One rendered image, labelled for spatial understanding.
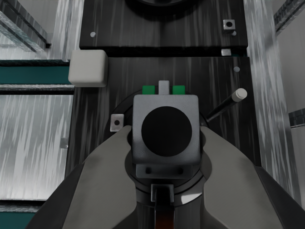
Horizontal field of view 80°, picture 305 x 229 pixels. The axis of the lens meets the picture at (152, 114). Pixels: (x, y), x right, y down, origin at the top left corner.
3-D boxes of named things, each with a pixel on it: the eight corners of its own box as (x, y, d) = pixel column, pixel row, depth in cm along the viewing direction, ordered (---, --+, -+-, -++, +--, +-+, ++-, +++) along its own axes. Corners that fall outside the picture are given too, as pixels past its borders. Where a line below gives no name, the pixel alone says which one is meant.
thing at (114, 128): (125, 133, 21) (123, 131, 20) (112, 133, 21) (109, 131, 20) (126, 116, 22) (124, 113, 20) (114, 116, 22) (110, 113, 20)
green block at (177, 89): (179, 110, 22) (185, 97, 17) (169, 110, 22) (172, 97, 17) (179, 100, 22) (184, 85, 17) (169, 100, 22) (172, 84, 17)
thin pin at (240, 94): (213, 120, 21) (248, 98, 13) (206, 120, 21) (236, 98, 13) (213, 113, 21) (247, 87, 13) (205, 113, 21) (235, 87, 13)
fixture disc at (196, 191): (222, 206, 21) (229, 211, 19) (102, 203, 22) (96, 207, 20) (215, 90, 24) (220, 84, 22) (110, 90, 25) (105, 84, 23)
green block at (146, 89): (155, 110, 22) (154, 97, 17) (145, 110, 22) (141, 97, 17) (155, 100, 22) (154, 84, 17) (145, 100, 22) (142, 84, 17)
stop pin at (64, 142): (81, 149, 27) (68, 148, 24) (73, 149, 27) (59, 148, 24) (81, 140, 28) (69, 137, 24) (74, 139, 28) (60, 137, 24)
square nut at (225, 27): (233, 34, 26) (235, 29, 25) (221, 34, 26) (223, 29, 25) (231, 24, 26) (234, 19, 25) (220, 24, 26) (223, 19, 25)
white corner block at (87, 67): (110, 92, 27) (102, 81, 23) (79, 92, 27) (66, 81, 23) (112, 62, 28) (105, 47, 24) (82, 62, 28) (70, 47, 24)
